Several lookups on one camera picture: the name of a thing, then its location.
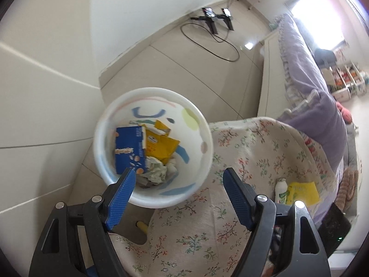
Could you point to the torn blue carton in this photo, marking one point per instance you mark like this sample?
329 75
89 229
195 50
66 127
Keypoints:
129 150

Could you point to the black phone stand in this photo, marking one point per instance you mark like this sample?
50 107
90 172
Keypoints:
210 16
227 14

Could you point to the grey plush pillow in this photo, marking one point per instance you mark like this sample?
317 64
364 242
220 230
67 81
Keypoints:
353 147

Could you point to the dark office chair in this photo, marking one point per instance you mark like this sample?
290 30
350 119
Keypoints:
324 56

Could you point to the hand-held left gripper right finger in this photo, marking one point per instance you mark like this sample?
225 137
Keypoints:
239 199

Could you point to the yellow plastic piece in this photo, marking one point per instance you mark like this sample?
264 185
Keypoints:
142 226

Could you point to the white painted trash bin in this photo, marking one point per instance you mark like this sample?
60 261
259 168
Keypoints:
184 184

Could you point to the white bookshelf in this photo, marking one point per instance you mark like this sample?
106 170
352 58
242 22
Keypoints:
346 83

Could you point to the bed with purple sheet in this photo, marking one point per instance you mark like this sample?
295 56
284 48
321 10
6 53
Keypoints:
271 78

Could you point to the yellow plastic packet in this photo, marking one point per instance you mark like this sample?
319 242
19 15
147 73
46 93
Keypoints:
161 150

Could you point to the brown knitted pillow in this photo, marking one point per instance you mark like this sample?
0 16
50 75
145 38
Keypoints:
348 187

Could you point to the pink plush toy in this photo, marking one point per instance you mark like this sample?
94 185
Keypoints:
344 114

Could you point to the white plastic bottle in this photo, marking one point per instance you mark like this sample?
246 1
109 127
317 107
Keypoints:
281 192

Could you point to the floral tablecloth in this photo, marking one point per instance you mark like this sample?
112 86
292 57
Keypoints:
187 236

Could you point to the yellow paper box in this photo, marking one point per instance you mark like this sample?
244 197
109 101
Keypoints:
304 193

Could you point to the purple quilt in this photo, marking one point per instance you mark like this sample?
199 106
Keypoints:
305 72

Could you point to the white wardrobe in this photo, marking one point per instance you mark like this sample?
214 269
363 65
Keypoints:
34 121

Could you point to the white paper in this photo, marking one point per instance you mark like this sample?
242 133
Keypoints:
155 170

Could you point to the bright window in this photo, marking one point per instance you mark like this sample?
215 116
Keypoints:
320 20

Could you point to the white tissue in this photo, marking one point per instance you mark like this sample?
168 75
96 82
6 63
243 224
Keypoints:
172 167

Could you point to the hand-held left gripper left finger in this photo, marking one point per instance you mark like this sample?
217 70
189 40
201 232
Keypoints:
121 199

